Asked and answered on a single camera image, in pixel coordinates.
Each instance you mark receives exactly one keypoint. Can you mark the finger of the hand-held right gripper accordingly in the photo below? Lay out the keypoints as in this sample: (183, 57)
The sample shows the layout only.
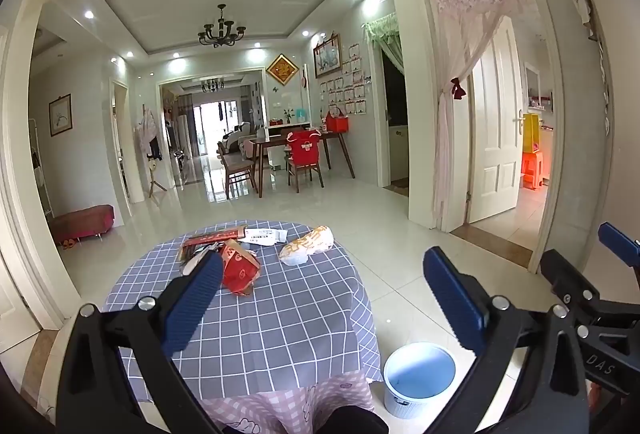
(567, 274)
(620, 241)

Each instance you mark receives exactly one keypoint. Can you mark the red chair cover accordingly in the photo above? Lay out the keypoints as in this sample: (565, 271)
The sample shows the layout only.
(306, 146)

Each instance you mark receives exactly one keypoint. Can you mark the grey checked tablecloth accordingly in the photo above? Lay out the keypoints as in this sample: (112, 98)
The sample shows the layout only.
(280, 324)

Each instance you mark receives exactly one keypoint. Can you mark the grey armchair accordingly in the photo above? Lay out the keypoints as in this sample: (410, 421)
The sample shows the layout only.
(234, 139)

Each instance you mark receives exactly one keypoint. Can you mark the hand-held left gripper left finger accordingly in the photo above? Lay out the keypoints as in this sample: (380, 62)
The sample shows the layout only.
(195, 299)

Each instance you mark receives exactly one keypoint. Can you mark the orange slippers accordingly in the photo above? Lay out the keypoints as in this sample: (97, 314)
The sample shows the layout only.
(69, 243)

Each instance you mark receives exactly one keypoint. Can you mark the white panel door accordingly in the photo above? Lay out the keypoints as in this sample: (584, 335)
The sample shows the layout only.
(492, 129)

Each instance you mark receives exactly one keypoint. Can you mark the red gift bag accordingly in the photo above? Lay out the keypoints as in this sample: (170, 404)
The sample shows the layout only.
(337, 123)

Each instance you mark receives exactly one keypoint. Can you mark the red bow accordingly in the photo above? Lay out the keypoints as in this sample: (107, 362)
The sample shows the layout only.
(458, 88)

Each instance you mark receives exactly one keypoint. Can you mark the red diamond wall decoration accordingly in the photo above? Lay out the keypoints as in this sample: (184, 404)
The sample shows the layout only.
(282, 70)

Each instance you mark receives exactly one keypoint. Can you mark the white metal rack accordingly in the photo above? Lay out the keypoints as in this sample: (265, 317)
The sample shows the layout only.
(40, 164)

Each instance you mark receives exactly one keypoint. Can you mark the red plastic stool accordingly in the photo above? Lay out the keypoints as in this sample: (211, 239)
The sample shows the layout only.
(534, 169)

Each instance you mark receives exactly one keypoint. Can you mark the group of wall certificates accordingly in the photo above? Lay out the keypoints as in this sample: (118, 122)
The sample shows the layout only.
(345, 89)

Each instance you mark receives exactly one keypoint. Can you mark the small black chandelier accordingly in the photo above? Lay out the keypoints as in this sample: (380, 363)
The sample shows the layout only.
(212, 85)

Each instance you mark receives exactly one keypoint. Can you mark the framed painting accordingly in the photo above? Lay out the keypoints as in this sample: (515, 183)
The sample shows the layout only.
(327, 56)

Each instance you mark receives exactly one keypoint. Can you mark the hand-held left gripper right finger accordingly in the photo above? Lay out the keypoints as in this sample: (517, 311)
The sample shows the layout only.
(460, 309)

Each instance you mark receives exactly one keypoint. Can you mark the crumpled grey wrapper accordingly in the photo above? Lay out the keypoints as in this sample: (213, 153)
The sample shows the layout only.
(192, 266)

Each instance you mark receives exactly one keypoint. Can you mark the green curtain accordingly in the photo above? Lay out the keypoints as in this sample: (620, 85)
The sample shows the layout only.
(390, 39)

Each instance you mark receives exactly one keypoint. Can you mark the red bench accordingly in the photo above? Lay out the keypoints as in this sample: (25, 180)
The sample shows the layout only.
(82, 220)

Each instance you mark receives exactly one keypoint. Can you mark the wooden dining chair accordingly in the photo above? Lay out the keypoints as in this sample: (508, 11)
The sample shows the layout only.
(237, 169)
(305, 174)

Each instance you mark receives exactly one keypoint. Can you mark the white orange paper bag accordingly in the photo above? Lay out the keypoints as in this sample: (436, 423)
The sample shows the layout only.
(305, 246)

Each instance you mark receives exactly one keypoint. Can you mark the brown striped packet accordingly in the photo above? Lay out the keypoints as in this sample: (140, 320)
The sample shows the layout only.
(210, 241)

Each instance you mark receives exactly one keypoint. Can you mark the coat stand with clothes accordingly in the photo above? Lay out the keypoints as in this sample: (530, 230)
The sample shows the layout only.
(149, 134)

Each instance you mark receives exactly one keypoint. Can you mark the white plastic bin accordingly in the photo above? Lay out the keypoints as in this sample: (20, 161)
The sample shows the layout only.
(415, 401)

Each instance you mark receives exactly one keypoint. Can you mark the wooden dining table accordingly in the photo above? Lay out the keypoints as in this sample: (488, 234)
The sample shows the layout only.
(272, 140)

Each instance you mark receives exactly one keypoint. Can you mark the large black chandelier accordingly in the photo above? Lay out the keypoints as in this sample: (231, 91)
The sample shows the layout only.
(220, 34)

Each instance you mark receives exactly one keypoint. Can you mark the red paper box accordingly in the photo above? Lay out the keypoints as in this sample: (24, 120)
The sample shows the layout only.
(240, 269)

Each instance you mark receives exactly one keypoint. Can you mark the pink floral curtain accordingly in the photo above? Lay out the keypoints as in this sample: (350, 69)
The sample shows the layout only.
(445, 139)

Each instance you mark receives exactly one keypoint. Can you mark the pink checked cloth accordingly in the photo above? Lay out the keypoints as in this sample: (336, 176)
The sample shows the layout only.
(280, 406)

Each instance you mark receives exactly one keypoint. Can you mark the yellow cabinet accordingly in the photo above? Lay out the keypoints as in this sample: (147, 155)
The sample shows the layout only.
(531, 134)

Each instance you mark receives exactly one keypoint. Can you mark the small framed picture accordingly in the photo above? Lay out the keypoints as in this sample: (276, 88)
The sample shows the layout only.
(60, 115)

